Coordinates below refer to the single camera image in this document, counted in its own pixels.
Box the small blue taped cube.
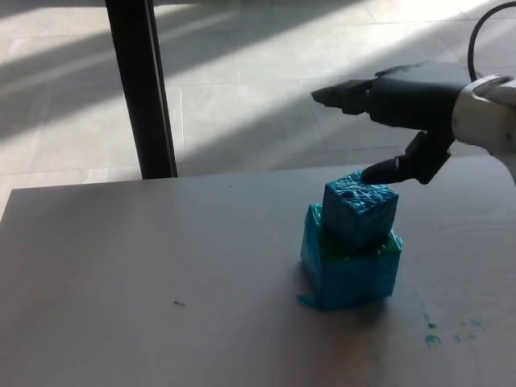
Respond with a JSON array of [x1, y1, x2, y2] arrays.
[[322, 170, 400, 248]]

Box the large blue taped cube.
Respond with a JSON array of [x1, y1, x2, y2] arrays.
[[296, 203, 404, 312]]

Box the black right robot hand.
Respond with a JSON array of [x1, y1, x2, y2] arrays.
[[310, 61, 472, 186]]

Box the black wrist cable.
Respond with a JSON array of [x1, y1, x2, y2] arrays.
[[467, 0, 515, 81]]

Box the black vertical pillar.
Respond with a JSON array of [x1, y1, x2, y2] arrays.
[[104, 0, 179, 180]]

